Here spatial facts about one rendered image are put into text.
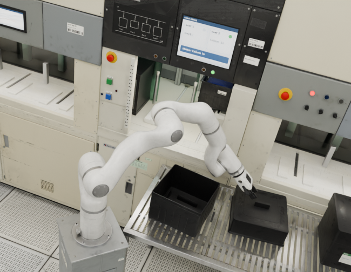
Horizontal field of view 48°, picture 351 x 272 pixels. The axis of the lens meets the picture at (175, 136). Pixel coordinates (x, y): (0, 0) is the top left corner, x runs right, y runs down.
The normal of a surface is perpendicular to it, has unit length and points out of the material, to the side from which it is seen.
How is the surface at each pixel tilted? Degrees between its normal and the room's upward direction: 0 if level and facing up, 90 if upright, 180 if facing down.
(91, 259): 90
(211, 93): 90
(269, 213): 0
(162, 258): 0
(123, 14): 90
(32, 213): 0
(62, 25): 90
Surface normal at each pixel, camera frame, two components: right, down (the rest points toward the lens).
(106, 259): 0.45, 0.56
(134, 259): 0.15, -0.82
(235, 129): -0.30, 0.50
